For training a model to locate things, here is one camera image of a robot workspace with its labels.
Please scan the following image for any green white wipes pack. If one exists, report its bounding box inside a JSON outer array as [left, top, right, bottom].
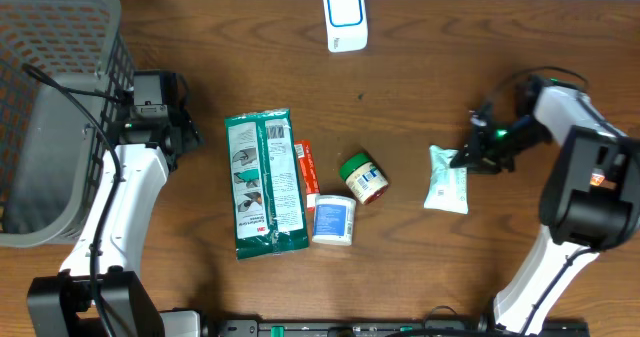
[[423, 145, 469, 215]]

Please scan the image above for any green lid jar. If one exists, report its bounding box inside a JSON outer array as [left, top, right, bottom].
[[339, 153, 389, 205]]

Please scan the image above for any white round tub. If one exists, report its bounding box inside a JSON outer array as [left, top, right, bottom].
[[312, 195, 356, 246]]

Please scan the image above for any red snack package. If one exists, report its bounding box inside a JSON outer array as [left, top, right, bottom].
[[294, 140, 320, 212]]

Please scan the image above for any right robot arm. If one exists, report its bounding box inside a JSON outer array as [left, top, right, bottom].
[[450, 67, 639, 336]]

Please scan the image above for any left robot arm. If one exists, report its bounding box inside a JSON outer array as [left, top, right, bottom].
[[27, 70, 209, 336]]

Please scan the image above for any white barcode scanner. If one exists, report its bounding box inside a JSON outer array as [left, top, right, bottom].
[[323, 0, 369, 53]]

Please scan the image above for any grey plastic shopping basket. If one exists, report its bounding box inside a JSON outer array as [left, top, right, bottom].
[[1, 0, 135, 248]]

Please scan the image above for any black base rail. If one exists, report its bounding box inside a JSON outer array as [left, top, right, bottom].
[[215, 318, 590, 337]]

